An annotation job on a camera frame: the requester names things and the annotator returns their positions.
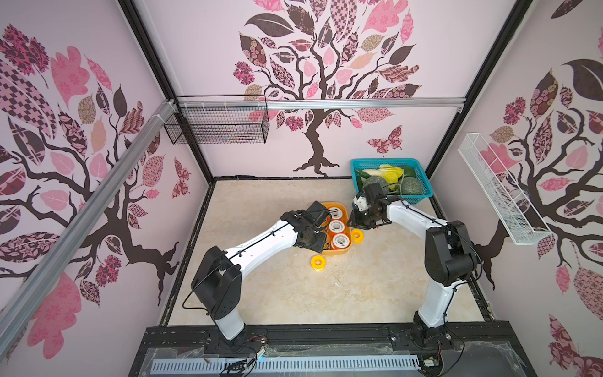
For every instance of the yellow plastic storage box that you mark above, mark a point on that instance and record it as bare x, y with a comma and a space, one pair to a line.
327, 247

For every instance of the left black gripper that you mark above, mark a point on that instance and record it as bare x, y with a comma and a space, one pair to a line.
318, 243

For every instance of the black wire wall basket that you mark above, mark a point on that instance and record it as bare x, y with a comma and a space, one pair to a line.
219, 119

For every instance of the white slotted cable duct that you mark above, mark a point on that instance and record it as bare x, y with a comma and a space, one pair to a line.
213, 366

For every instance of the orange tape roll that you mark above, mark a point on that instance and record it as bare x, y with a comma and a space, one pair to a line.
336, 227
336, 213
340, 241

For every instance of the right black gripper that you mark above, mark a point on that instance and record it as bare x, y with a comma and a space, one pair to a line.
360, 216

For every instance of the yellow tape roll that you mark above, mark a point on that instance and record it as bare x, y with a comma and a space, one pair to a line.
318, 263
356, 236

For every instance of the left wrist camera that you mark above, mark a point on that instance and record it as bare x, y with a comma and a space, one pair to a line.
317, 214

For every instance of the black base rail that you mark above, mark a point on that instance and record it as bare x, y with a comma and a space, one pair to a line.
466, 349

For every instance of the white wire wall shelf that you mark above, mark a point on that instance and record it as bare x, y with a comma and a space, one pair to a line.
488, 164

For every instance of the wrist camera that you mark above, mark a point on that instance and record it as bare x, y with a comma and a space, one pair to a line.
371, 195
317, 214

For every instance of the green melon right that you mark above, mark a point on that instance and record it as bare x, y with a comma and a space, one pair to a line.
411, 186

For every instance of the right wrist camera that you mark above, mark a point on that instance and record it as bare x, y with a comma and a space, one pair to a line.
371, 195

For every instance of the green melon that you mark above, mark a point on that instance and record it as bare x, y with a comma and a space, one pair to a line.
376, 180
411, 186

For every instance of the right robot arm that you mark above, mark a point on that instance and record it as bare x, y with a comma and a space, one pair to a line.
449, 257

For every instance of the green melon left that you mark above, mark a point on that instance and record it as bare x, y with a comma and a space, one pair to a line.
376, 180

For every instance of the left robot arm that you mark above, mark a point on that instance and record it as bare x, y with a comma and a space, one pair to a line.
218, 282

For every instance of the teal plastic basket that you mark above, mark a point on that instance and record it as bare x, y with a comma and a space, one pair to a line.
364, 168

